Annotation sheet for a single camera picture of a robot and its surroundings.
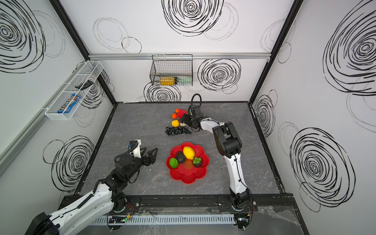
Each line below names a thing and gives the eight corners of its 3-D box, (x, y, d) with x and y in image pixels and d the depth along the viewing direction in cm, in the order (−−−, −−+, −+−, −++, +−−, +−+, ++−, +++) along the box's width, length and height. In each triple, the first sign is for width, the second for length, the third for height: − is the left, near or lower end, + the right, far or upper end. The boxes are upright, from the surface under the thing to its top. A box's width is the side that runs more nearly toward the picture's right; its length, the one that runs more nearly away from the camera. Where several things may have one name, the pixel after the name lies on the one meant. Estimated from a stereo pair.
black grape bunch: (165, 137, 101) (164, 133, 98) (166, 130, 105) (165, 127, 101) (191, 137, 101) (191, 133, 98) (191, 130, 105) (191, 127, 101)
